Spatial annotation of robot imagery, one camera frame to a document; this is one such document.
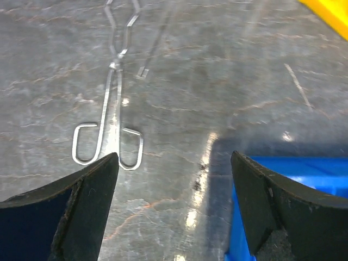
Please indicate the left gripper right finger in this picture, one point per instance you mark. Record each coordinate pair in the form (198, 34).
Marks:
(293, 214)

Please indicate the blue plastic organizer tray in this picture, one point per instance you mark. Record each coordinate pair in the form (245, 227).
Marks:
(272, 190)

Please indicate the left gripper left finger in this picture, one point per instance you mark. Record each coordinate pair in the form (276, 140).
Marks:
(63, 220)

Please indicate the yellow test tube rack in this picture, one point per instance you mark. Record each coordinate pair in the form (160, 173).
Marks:
(333, 12)

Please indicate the clear test tube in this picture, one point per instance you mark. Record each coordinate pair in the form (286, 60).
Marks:
(143, 70)

